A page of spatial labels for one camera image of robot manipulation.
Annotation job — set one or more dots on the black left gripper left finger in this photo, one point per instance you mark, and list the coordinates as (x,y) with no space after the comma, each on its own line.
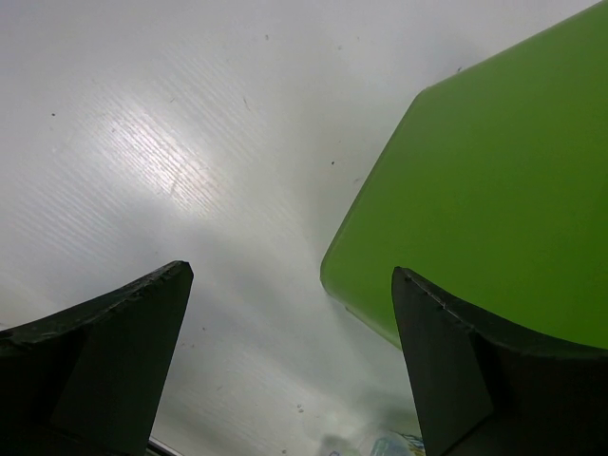
(88,380)

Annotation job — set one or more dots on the green plastic bin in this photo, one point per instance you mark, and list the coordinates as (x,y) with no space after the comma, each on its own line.
(494,188)

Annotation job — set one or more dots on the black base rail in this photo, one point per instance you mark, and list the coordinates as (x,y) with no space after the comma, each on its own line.
(157,448)

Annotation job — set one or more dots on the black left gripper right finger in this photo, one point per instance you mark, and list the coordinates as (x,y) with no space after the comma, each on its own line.
(483,385)

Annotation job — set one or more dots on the green label clear bottle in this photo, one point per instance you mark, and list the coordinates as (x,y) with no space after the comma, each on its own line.
(373,441)

